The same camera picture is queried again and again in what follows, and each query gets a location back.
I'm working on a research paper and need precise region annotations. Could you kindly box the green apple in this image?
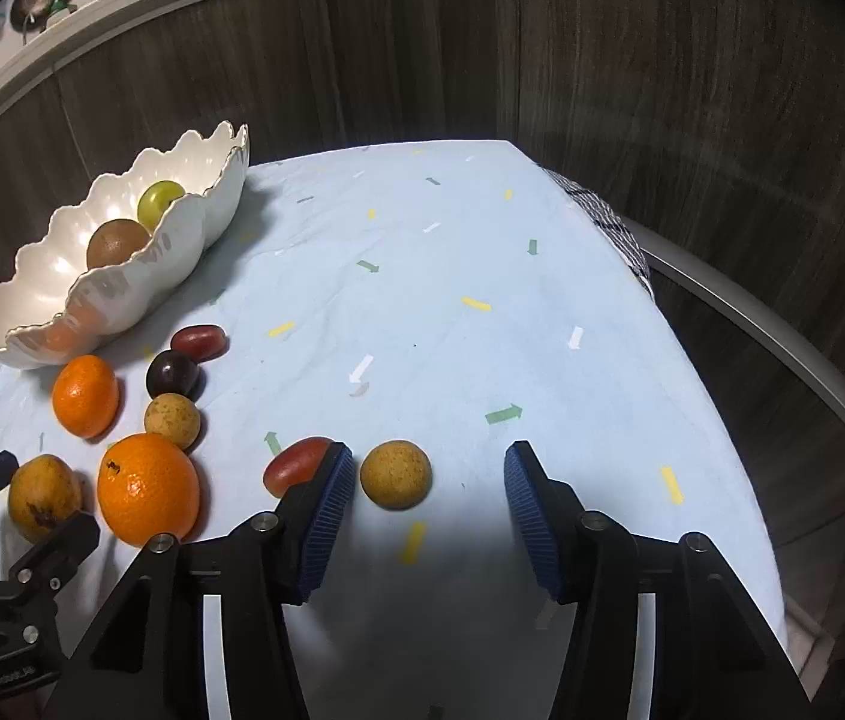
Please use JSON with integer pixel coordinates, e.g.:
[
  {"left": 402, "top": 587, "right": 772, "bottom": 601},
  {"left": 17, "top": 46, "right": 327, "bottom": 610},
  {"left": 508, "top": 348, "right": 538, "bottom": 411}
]
[{"left": 136, "top": 180, "right": 187, "bottom": 227}]

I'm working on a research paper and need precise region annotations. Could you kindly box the brown kiwi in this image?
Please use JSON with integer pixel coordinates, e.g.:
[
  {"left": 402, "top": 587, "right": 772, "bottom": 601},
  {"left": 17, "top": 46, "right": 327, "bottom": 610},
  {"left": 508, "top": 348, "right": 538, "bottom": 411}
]
[{"left": 86, "top": 218, "right": 152, "bottom": 269}]

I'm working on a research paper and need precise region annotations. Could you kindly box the yellow spotted mango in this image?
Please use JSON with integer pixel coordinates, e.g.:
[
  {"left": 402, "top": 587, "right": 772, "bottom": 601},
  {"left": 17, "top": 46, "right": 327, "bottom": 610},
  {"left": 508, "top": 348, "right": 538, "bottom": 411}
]
[{"left": 7, "top": 454, "right": 83, "bottom": 543}]

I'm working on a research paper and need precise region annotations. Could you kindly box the large orange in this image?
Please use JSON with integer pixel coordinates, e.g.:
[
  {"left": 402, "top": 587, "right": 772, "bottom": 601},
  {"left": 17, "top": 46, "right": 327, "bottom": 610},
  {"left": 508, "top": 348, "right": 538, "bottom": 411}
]
[{"left": 97, "top": 433, "right": 202, "bottom": 548}]

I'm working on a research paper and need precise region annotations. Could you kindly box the black white checkered cloth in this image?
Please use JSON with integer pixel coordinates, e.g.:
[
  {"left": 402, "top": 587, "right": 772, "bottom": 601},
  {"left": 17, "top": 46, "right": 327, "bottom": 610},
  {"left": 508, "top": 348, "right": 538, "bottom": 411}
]
[{"left": 542, "top": 165, "right": 652, "bottom": 301}]

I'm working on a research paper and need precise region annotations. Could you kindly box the red oblong fruit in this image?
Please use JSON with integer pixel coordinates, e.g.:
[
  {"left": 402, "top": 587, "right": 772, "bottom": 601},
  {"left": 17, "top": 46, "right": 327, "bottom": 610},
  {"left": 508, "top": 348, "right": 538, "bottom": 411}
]
[
  {"left": 263, "top": 436, "right": 335, "bottom": 498},
  {"left": 170, "top": 324, "right": 229, "bottom": 359}
]

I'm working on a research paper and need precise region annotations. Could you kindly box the tan round longan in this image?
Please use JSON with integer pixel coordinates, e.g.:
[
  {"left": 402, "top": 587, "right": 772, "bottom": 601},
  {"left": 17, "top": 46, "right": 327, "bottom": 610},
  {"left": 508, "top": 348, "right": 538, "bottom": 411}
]
[
  {"left": 144, "top": 394, "right": 202, "bottom": 452},
  {"left": 360, "top": 439, "right": 433, "bottom": 511}
]

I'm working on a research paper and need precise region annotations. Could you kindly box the dark purple plum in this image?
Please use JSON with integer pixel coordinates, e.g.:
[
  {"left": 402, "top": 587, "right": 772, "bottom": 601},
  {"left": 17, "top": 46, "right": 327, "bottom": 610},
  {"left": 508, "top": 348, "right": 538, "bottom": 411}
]
[{"left": 146, "top": 350, "right": 206, "bottom": 400}]

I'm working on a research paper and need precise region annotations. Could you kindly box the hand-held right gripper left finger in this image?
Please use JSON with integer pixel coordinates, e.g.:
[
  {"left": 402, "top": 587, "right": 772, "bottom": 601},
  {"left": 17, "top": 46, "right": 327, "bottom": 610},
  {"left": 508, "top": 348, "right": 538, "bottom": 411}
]
[{"left": 43, "top": 441, "right": 357, "bottom": 720}]

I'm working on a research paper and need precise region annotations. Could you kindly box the grey curved rail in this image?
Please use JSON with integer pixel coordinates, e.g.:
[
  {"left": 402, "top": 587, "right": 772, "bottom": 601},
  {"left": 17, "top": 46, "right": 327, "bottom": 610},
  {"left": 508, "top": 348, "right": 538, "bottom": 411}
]
[{"left": 621, "top": 216, "right": 845, "bottom": 481}]

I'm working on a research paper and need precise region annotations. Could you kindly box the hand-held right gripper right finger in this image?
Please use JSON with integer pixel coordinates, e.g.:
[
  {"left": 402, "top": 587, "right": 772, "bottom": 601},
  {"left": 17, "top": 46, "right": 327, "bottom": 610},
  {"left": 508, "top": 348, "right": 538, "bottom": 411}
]
[{"left": 503, "top": 440, "right": 817, "bottom": 720}]

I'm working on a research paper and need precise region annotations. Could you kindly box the small mandarin orange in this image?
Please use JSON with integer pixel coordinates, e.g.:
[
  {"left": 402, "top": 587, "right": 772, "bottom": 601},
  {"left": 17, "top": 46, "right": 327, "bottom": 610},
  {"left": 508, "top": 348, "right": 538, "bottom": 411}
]
[{"left": 52, "top": 355, "right": 121, "bottom": 440}]

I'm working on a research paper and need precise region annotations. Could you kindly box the white scalloped ceramic bowl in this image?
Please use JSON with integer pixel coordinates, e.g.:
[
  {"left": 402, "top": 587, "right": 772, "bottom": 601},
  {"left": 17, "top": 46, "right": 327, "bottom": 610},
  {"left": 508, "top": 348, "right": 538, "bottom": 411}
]
[{"left": 0, "top": 121, "right": 251, "bottom": 371}]

